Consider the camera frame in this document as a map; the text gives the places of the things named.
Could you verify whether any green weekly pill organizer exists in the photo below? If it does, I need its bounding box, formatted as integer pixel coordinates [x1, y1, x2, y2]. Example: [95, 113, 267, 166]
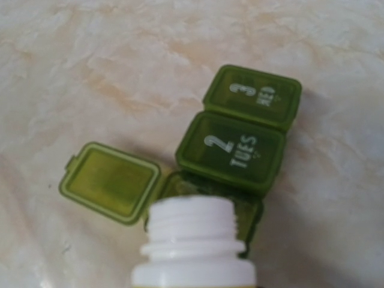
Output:
[59, 65, 302, 245]

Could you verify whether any white pill bottle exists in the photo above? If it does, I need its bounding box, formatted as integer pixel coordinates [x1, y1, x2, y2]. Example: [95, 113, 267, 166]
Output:
[130, 196, 257, 287]

